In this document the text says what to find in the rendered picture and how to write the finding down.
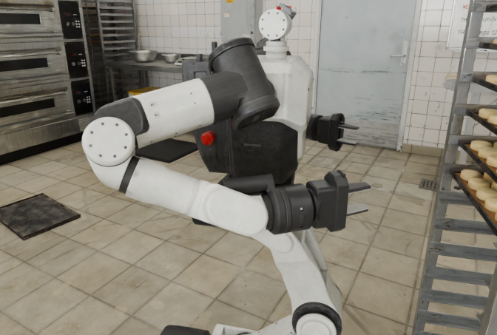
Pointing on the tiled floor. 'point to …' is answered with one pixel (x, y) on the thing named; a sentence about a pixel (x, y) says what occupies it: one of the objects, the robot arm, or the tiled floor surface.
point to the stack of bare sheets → (35, 215)
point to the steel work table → (143, 69)
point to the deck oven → (43, 58)
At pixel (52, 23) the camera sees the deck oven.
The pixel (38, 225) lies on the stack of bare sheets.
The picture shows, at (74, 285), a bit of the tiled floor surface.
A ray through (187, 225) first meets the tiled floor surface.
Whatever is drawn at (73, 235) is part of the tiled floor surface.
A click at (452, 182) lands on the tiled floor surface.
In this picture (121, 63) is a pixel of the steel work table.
